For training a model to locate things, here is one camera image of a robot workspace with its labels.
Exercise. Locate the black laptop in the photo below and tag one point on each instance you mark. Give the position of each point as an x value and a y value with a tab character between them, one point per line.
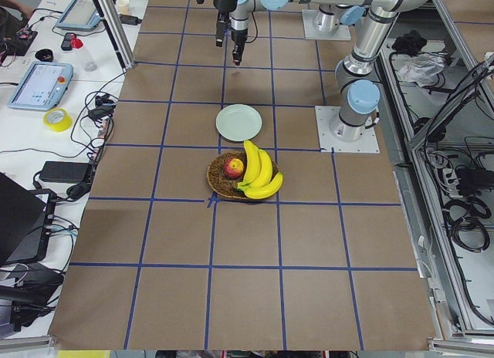
25	219

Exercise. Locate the teach pendant tablet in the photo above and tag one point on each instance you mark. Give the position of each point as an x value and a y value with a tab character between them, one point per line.
42	87
79	15

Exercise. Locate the yellow tape roll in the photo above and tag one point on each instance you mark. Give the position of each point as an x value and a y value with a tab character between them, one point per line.
57	120

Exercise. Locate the white crumpled cloth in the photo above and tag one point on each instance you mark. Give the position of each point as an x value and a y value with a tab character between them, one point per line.
423	70

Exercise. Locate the near teach pendant tablet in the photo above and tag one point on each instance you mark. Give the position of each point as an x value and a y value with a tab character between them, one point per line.
42	87

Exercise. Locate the far teach pendant tablet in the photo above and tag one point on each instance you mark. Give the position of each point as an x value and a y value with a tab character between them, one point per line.
79	15

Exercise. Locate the black power brick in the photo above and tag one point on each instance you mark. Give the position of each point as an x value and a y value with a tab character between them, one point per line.
64	172

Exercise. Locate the clear bottle red cap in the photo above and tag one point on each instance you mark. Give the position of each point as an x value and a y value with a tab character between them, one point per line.
83	54

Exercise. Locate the yellow banana bunch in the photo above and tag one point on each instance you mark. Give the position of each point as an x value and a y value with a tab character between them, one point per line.
258	182

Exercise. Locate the aluminium frame post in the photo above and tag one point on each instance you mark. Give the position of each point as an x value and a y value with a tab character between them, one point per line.
111	21

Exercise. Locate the black small bowl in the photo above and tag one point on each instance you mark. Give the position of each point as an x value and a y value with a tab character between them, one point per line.
44	55

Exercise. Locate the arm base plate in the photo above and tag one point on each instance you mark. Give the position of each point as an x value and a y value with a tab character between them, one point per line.
322	26
337	137

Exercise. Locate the woven wicker basket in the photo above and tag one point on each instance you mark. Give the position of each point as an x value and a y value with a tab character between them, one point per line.
220	184

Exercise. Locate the red apple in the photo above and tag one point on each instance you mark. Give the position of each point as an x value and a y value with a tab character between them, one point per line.
233	168

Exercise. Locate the white paper cup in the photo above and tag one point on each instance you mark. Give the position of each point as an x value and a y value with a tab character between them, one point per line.
123	6

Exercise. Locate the light green plate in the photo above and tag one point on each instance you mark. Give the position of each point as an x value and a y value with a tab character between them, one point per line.
238	122

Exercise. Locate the black cloth bundle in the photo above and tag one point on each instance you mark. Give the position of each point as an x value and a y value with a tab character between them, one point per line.
410	43

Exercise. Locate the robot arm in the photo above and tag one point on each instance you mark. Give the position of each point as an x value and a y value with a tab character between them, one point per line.
360	96
347	14

